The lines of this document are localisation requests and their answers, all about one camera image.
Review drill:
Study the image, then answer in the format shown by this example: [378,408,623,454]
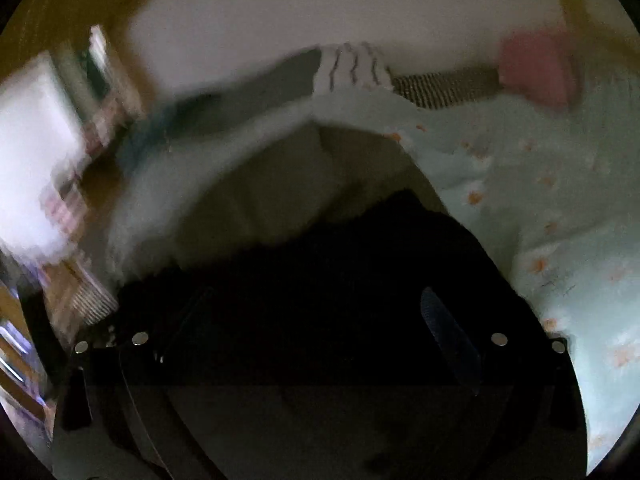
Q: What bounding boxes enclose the black jacket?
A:
[107,187,556,480]

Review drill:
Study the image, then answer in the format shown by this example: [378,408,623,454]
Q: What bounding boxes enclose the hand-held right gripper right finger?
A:
[419,286,589,480]

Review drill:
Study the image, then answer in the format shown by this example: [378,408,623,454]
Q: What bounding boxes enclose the grey striped mattress pad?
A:
[392,67,502,110]

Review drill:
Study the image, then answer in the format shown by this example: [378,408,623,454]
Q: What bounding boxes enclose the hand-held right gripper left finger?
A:
[52,285,217,480]

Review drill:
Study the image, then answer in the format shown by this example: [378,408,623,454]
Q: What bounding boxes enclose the black white checked cloth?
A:
[65,260,121,327]

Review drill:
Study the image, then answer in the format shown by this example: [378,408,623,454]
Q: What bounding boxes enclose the grey fleece garment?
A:
[170,122,446,281]

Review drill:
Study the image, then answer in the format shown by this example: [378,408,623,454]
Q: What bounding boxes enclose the light blue floral bedsheet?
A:
[107,85,632,476]

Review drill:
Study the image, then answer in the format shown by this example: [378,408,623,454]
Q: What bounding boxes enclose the pink plush toy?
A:
[497,30,584,109]

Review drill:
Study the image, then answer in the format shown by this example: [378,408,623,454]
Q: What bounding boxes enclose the white striped sock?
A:
[312,42,394,97]

